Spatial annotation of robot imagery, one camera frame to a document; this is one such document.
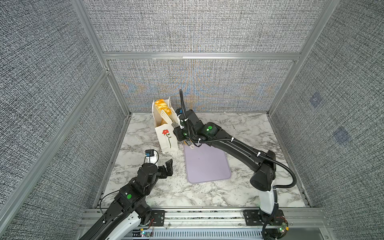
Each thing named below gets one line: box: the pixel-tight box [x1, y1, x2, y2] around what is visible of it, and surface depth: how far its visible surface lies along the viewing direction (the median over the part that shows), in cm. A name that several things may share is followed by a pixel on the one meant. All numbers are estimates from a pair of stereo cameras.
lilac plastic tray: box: [183, 143, 232, 184], surface depth 90 cm
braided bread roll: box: [155, 99, 173, 116], surface depth 80 cm
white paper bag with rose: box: [152, 100, 179, 153], surface depth 88 cm
